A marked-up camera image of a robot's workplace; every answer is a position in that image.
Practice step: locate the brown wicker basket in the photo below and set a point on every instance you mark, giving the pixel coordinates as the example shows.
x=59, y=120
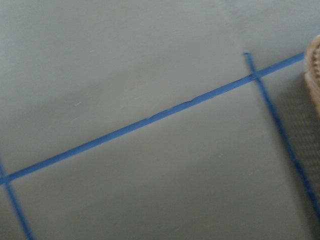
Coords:
x=312, y=71

